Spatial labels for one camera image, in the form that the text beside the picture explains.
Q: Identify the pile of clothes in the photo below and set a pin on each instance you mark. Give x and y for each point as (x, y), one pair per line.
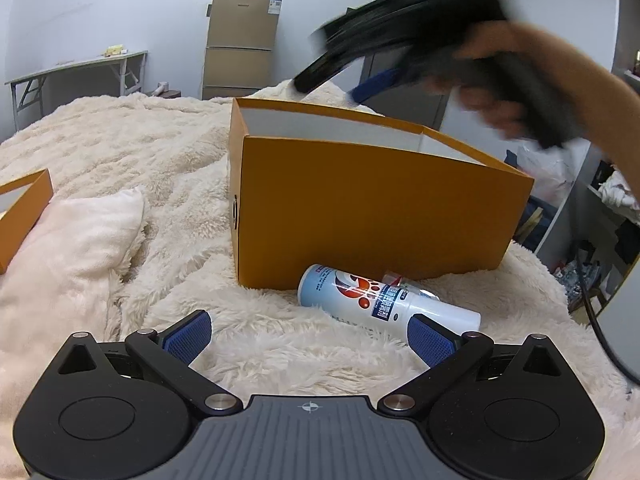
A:
(617, 187)

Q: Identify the cream fluffy blanket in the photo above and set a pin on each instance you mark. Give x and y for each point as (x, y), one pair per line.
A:
(165, 160)

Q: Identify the stacked cardboard boxes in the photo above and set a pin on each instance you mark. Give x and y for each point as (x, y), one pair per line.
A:
(240, 45)

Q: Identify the grey folding table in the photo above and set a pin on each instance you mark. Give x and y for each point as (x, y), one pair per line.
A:
(75, 62)

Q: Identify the small yellow item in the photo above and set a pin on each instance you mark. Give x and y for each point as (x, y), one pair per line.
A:
(114, 50)

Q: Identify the pale pink pillow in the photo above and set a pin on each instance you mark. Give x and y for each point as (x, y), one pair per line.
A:
(60, 265)

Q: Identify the orange cardboard box lid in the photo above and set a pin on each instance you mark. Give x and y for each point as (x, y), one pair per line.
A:
(22, 220)

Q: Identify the person's right forearm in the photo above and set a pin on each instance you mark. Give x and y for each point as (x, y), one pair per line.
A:
(595, 90)

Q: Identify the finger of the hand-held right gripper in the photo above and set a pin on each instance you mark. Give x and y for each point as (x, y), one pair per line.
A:
(345, 40)
(372, 87)

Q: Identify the orange cardboard box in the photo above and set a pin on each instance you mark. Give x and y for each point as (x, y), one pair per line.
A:
(370, 205)

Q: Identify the white plastic bag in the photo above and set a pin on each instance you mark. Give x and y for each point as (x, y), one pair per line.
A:
(550, 170)

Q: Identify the white spray can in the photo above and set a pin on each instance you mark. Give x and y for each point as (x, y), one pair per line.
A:
(350, 294)

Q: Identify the person's right hand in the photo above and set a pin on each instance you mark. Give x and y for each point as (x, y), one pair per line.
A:
(492, 42)

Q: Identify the dark grey wardrobe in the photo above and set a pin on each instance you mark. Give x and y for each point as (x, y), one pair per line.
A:
(390, 15)

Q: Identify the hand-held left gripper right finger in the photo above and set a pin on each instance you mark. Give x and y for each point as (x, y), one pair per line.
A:
(433, 341)

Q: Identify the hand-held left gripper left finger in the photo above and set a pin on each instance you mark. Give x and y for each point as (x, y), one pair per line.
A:
(186, 339)

